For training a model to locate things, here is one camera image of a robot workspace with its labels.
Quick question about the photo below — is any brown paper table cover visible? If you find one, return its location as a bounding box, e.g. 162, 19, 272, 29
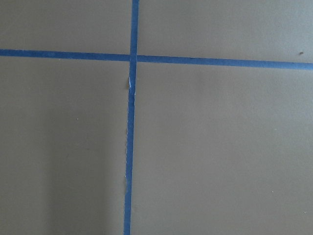
0, 0, 313, 235

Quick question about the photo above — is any vertical blue tape strip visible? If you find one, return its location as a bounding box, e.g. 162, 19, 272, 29
123, 0, 139, 235

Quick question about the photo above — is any horizontal blue tape strip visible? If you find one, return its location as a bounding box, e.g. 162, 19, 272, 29
0, 49, 313, 71

